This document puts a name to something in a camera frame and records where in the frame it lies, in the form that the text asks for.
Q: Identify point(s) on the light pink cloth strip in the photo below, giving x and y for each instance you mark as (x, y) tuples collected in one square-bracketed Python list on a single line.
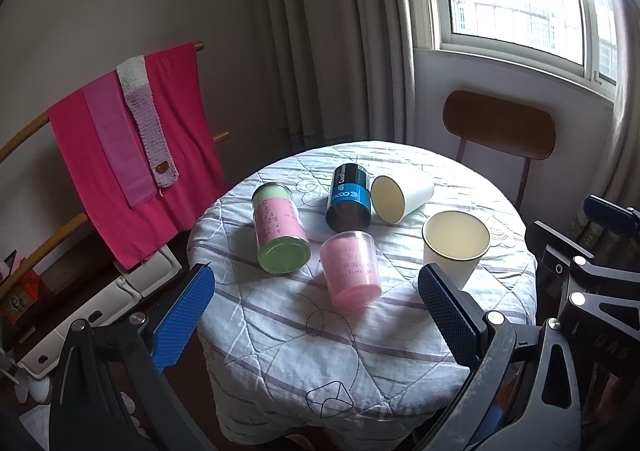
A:
[(117, 141)]

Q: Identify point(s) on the white lilac knitted scarf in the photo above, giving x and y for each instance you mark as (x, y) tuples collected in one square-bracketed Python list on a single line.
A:
[(145, 126)]

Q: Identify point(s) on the red printed box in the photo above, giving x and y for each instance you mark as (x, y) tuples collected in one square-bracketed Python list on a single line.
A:
[(17, 296)]

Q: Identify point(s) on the pink plastic cup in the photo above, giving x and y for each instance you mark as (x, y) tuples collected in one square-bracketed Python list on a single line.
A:
[(350, 271)]

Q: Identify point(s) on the hot pink towel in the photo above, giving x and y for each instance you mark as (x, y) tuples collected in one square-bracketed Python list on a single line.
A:
[(185, 131)]

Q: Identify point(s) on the white cup with dark rim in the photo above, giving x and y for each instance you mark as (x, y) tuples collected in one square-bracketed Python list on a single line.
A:
[(452, 266)]

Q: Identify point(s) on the blue and black cup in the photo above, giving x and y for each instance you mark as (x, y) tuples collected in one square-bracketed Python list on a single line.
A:
[(347, 198)]

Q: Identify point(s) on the wooden towel rack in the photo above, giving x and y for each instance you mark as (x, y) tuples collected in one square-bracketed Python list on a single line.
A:
[(55, 236)]

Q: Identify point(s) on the brown wooden chair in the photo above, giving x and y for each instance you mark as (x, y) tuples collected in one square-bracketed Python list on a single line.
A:
[(497, 123)]

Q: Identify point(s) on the white cup with plain rim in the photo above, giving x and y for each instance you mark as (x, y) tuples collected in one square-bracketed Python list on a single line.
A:
[(407, 191)]

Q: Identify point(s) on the green and pink canister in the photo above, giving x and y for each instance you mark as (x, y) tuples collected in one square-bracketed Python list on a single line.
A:
[(280, 231)]

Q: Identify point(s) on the round table with quilted cloth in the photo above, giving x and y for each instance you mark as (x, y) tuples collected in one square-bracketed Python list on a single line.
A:
[(280, 336)]

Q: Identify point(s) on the beige pleated curtain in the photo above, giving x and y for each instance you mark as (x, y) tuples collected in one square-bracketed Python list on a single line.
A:
[(325, 31)]

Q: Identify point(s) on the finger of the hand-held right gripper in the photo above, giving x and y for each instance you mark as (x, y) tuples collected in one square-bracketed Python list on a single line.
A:
[(607, 207), (550, 243)]

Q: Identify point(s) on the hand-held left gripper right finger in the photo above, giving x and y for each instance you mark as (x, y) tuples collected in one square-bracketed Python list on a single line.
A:
[(450, 313)]

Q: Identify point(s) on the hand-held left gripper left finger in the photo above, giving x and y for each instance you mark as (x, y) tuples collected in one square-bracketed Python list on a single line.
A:
[(181, 318)]

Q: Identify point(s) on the white plastic appliance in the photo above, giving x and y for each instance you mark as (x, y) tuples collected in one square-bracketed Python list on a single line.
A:
[(100, 303)]

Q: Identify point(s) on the beige side curtain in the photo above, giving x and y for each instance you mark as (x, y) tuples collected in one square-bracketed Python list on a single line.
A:
[(625, 106)]

